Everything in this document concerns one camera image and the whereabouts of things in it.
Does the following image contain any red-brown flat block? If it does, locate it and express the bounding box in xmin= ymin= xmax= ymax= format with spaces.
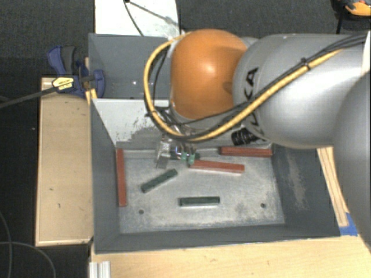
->
xmin=188 ymin=159 xmax=246 ymax=175
xmin=218 ymin=145 xmax=274 ymax=158
xmin=115 ymin=148 xmax=129 ymax=208

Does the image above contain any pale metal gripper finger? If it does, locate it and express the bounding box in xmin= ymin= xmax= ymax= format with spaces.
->
xmin=155 ymin=142 xmax=166 ymax=169
xmin=161 ymin=142 xmax=172 ymax=170

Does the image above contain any grey metal bin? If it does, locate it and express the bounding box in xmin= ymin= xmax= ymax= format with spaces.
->
xmin=88 ymin=32 xmax=341 ymax=254

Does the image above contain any dark green flat block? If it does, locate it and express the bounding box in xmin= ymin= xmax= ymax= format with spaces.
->
xmin=177 ymin=196 xmax=221 ymax=208
xmin=140 ymin=168 xmax=179 ymax=194

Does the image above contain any black cylinder on white bracket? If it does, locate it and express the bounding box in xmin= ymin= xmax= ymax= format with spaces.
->
xmin=230 ymin=126 xmax=260 ymax=148

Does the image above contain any pale wood flat board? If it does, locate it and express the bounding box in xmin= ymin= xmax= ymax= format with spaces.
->
xmin=34 ymin=76 xmax=95 ymax=247

